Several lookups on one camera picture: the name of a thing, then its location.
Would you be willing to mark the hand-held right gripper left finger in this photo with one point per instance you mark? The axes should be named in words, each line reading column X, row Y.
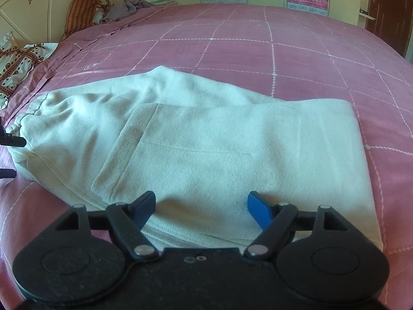
column 144, row 210

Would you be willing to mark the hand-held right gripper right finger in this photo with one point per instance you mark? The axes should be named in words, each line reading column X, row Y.
column 259, row 214

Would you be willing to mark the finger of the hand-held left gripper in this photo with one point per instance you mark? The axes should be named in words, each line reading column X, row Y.
column 11, row 139
column 7, row 173

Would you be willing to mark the white pants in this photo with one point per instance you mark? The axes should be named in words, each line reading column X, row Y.
column 226, row 142

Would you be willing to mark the heart patterned pillow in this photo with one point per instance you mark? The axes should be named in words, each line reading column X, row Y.
column 16, row 64

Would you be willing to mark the cream wooden headboard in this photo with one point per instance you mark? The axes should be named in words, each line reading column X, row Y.
column 32, row 6

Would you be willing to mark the orange striped pillow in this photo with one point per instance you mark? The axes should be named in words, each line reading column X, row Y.
column 80, row 13

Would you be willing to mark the floral pillow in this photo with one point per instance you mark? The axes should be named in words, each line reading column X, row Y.
column 100, row 11

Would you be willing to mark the grey cloth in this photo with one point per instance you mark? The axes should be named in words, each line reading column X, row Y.
column 125, row 9

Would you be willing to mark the pink checked bed blanket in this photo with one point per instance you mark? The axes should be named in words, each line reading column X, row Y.
column 258, row 38

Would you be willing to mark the cream corner shelf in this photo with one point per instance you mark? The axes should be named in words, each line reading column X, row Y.
column 366, row 14

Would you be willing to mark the brown wooden door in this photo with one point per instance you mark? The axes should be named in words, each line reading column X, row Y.
column 393, row 9

